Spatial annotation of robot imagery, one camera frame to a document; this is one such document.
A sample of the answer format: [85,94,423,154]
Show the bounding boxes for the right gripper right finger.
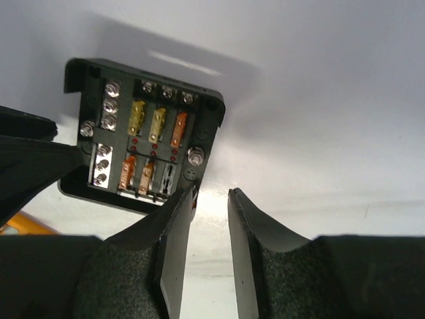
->
[228,188,332,318]

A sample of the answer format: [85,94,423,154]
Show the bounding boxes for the orange terminal block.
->
[1,212,58,235]

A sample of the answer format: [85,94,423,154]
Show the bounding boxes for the orange blade fuse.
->
[118,155,137,190]
[170,112,187,148]
[138,161,155,195]

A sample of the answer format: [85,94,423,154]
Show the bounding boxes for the black fuse box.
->
[58,58,226,214]

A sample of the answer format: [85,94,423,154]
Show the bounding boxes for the yellow blade fuse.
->
[127,100,145,136]
[148,108,166,143]

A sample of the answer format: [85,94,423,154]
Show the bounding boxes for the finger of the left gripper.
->
[1,136,83,225]
[0,106,58,142]

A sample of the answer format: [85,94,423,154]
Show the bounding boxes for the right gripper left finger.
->
[72,187,193,318]

